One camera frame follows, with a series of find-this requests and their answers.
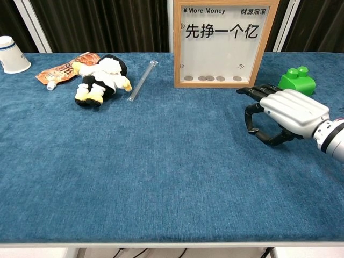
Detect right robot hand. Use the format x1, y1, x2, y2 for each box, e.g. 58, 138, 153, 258
235, 83, 331, 148

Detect green toy block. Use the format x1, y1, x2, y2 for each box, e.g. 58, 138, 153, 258
277, 66, 317, 96

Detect blue table mat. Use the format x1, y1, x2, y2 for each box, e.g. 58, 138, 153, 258
0, 52, 344, 244

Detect black white plush toy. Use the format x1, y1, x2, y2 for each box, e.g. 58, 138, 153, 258
71, 54, 133, 108

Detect orange snack pouch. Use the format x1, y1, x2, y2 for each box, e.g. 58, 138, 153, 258
35, 52, 102, 91

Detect white paper cup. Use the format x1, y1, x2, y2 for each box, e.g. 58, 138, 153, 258
0, 35, 32, 74

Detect grey metal frame post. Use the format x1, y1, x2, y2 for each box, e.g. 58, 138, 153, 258
271, 0, 301, 52
21, 0, 52, 53
166, 0, 175, 53

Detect wooden coin box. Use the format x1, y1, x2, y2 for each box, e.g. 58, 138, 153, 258
173, 0, 280, 89

